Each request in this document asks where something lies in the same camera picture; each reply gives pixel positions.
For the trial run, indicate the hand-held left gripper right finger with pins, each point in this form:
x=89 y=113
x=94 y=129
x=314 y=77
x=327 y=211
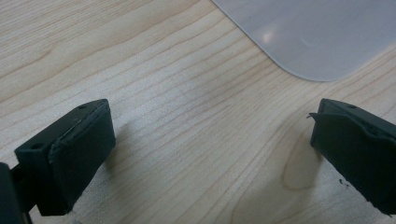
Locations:
x=358 y=149

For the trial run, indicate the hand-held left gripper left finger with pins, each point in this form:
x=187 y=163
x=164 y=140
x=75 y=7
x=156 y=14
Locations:
x=71 y=155

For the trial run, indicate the translucent white plastic board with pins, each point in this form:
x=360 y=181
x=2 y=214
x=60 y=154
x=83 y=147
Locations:
x=311 y=34

